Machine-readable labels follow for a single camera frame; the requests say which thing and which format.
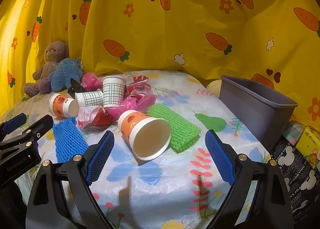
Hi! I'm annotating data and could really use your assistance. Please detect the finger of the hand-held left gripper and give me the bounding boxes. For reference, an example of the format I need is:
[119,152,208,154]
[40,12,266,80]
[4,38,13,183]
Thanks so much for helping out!
[0,114,54,156]
[0,113,27,142]

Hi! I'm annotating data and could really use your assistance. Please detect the blue foam net sleeve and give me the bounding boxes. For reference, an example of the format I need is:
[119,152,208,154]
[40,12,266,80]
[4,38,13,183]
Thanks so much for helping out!
[52,116,89,163]

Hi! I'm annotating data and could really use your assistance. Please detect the white grid paper cup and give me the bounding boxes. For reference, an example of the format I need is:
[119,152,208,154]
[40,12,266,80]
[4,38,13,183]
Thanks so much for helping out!
[75,90,104,108]
[102,76,126,108]

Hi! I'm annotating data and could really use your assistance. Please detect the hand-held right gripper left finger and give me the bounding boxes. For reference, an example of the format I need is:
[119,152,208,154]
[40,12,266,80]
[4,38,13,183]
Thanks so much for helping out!
[26,130,115,229]

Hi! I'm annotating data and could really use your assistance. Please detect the red clear plastic wrapper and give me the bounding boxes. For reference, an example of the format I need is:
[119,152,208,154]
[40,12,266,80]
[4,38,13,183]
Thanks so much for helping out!
[124,75,153,100]

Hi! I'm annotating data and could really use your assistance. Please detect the red white snack packet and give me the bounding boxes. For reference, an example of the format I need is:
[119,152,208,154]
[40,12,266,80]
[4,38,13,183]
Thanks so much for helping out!
[78,106,118,129]

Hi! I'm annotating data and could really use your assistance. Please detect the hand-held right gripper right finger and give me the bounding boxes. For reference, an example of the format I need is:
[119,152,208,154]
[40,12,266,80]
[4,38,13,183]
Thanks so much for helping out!
[205,129,295,229]

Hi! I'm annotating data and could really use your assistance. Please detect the green foam net sleeve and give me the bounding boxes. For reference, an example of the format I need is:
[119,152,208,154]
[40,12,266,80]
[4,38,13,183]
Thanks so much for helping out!
[146,103,202,154]

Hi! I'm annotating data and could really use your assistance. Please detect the blue plush monster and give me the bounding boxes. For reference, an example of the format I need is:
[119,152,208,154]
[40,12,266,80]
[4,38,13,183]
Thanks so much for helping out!
[51,57,84,93]

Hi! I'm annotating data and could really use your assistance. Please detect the small pink plastic bag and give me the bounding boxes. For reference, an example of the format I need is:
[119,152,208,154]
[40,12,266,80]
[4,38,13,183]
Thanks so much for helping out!
[82,72,104,91]

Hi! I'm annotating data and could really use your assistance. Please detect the floral plastic table cover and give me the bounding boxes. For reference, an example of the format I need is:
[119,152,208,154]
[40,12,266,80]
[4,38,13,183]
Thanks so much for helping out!
[0,70,275,229]

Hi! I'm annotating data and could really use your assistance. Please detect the brown teddy bear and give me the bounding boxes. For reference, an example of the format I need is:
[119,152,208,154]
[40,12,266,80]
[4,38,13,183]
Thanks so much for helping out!
[24,41,69,97]

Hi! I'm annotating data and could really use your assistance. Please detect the yellow carrot print curtain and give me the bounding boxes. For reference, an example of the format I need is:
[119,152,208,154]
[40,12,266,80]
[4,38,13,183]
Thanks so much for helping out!
[0,0,320,134]

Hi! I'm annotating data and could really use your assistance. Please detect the pastel checked pack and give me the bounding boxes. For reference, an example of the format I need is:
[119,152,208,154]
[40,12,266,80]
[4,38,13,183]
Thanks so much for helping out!
[284,120,307,144]

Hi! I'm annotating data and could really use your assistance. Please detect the black plastic bag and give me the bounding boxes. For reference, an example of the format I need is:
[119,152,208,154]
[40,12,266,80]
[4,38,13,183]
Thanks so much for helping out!
[67,78,87,94]

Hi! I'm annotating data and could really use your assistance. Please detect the large orange paper cup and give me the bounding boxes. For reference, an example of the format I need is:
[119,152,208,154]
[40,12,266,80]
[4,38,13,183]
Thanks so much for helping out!
[117,110,172,161]

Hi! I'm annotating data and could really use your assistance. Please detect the small orange paper cup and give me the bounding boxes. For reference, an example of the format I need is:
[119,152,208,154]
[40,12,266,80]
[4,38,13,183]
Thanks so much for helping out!
[49,93,80,119]

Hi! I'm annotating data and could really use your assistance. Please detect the yellow tissue pack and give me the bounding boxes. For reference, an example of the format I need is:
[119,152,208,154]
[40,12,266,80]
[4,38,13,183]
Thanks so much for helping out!
[296,125,320,169]

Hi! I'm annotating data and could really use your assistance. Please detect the large pink plastic bag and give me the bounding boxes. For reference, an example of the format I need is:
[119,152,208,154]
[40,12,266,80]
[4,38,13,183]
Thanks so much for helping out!
[110,94,158,119]

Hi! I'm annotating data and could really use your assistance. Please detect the grey plastic bin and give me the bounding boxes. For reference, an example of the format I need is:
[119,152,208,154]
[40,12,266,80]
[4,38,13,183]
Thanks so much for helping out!
[219,75,298,154]

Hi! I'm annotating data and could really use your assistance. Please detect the black printed bag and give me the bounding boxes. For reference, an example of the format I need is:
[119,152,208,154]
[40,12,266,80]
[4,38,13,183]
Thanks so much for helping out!
[269,134,320,222]

